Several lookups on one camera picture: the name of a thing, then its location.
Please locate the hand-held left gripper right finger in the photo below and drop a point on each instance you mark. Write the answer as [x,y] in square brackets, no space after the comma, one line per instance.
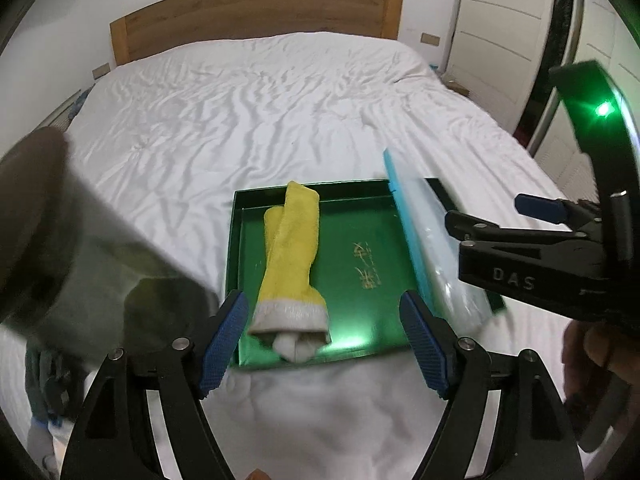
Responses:
[422,340]

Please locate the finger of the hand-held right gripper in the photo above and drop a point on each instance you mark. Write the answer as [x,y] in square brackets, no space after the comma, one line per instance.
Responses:
[525,270]
[537,206]

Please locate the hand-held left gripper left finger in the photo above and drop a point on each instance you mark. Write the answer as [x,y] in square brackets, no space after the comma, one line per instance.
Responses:
[225,340]

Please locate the green tray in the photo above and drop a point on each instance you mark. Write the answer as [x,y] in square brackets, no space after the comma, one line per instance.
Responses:
[360,280]

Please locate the yellow towel with white trim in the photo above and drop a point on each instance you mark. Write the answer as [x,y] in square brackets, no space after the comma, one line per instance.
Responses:
[290,250]

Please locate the clear zip bag blue edge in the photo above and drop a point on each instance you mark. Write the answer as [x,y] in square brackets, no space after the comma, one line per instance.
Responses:
[425,220]

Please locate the person's right hand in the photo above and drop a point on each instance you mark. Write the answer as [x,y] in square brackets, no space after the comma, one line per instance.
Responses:
[595,347]

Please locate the person's left hand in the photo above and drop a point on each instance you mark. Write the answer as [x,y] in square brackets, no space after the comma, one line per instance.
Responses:
[259,476]

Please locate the wooden nightstand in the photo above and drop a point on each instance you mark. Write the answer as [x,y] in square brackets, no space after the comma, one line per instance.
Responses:
[456,85]

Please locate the white wardrobe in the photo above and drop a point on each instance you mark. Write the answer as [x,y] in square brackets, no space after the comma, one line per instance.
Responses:
[500,35]

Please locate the dark green jar brown lid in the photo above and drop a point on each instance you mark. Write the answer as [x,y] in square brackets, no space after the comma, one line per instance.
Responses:
[40,210]

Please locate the white bed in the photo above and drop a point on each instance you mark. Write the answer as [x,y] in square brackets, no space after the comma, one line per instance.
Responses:
[250,110]

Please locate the blue knitted cloth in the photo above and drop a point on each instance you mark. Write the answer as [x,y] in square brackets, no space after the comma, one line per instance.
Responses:
[75,106]

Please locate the wooden headboard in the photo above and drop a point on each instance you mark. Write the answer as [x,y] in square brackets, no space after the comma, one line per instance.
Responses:
[250,15]

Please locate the wall switch plate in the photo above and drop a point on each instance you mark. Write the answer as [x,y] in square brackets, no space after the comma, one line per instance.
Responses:
[430,38]
[101,70]

